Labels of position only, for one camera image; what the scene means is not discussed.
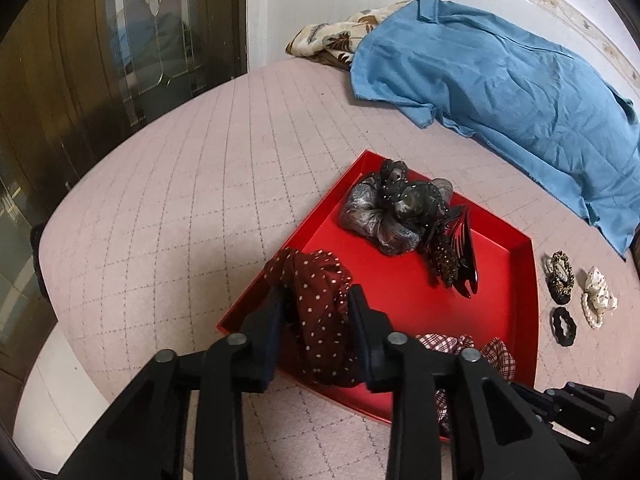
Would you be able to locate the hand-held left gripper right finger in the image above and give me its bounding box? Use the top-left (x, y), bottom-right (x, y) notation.
top-left (347, 284), bottom-right (581, 480)

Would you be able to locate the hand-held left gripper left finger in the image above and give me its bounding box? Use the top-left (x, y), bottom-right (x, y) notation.
top-left (57, 282), bottom-right (301, 480)

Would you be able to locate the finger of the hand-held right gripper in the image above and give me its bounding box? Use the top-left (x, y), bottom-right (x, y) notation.
top-left (511, 382), bottom-right (618, 428)

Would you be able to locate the red polka dot scrunchie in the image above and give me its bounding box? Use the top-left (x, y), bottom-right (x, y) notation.
top-left (265, 249), bottom-right (371, 388)

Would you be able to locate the black scrunchie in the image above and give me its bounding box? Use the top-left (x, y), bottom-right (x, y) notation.
top-left (550, 306), bottom-right (578, 347)

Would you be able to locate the red tray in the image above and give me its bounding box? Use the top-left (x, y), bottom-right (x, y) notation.
top-left (216, 149), bottom-right (540, 443)

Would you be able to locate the pearl bracelet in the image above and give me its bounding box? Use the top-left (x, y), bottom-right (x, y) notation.
top-left (580, 292), bottom-right (608, 330)

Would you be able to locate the white printed scrunchie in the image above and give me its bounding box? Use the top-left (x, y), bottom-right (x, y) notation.
top-left (580, 266), bottom-right (618, 311)

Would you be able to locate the black beaded hair tie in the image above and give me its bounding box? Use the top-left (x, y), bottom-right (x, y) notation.
top-left (544, 250), bottom-right (576, 303)

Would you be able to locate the red white plaid scrunchie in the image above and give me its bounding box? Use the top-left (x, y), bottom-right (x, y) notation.
top-left (417, 334), bottom-right (517, 438)

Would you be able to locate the brown beaded hair clip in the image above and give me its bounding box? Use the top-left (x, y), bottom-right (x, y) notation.
top-left (425, 225), bottom-right (463, 288)

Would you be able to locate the black hair claw clip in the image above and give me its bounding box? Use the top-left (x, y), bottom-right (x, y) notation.
top-left (440, 206), bottom-right (482, 300)

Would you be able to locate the grey sheer scrunchie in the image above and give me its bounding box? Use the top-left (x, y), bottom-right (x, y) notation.
top-left (337, 159), bottom-right (455, 256)

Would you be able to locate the pink quilted mattress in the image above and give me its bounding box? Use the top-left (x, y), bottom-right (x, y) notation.
top-left (12, 55), bottom-right (640, 480)

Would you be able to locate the blue cloth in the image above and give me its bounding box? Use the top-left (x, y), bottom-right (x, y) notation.
top-left (350, 0), bottom-right (640, 261)

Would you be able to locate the floral blanket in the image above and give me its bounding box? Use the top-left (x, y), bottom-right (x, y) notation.
top-left (286, 1), bottom-right (416, 72)

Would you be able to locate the wooden door with glass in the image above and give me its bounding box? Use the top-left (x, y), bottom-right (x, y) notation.
top-left (0, 0), bottom-right (249, 411)

